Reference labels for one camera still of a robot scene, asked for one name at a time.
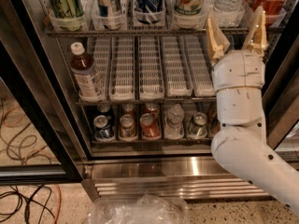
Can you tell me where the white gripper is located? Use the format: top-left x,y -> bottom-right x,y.
206,6 -> 267,91

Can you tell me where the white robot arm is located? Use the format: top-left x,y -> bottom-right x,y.
206,7 -> 299,215

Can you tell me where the right fridge glass door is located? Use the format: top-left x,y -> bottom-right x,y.
263,6 -> 299,165

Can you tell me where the fridge glass door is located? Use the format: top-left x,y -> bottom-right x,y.
263,6 -> 299,165
0,0 -> 85,185

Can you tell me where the blue white can top shelf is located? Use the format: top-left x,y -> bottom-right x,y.
135,0 -> 163,24

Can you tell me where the water bottle bottom shelf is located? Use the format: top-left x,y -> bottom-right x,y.
164,104 -> 184,140

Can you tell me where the left tea bottle white cap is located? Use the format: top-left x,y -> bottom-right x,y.
71,42 -> 103,101

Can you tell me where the green can top shelf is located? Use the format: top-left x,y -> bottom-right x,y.
50,0 -> 84,32

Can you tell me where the left fridge glass door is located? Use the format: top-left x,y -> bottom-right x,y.
0,0 -> 85,185

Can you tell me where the white tray lane five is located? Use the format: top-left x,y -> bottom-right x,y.
184,35 -> 215,97

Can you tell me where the white tray lane four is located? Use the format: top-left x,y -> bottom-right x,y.
161,36 -> 192,97

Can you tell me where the gold can rear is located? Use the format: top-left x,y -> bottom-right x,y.
207,103 -> 221,137

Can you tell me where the green silver can bottom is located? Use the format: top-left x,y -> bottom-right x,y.
188,112 -> 207,139

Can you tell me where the white tray lane three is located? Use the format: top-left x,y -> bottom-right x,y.
138,36 -> 164,100

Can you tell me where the red can rear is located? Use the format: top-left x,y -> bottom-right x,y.
144,103 -> 160,119

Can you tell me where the red can front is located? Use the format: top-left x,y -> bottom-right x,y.
140,113 -> 160,139

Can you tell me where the white tray lane two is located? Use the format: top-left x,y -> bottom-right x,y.
109,37 -> 135,102

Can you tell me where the brown can rear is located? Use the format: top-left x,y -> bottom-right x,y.
121,104 -> 136,117

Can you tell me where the brown can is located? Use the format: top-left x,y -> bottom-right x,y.
120,114 -> 136,138
121,104 -> 136,117

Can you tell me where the brown can front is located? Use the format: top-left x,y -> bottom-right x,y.
120,114 -> 136,138

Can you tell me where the slim blue silver can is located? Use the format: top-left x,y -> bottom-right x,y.
97,0 -> 122,30

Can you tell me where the dark can rear left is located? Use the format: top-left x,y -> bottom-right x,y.
97,104 -> 114,119

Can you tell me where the blue pepsi can front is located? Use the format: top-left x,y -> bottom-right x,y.
93,115 -> 114,139

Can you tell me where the clear plastic bin with bag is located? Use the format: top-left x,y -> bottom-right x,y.
88,194 -> 190,224

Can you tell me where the middle wire shelf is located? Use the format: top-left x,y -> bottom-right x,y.
75,96 -> 216,105

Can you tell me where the wire shelf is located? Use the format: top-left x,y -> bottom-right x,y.
75,96 -> 216,105
46,26 -> 285,38

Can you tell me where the top wire shelf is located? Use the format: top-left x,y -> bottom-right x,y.
46,26 -> 285,38

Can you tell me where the orange cable on floor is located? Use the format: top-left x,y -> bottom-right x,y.
50,184 -> 63,224

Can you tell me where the black cable on floor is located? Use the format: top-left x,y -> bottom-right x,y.
0,184 -> 56,224

